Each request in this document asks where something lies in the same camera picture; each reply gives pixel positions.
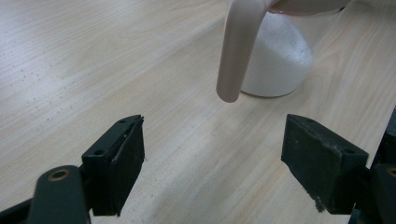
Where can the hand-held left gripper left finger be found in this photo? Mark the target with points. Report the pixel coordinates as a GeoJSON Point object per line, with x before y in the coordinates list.
{"type": "Point", "coordinates": [118, 165]}

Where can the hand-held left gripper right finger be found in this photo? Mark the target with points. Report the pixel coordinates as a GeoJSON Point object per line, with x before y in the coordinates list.
{"type": "Point", "coordinates": [323, 165]}

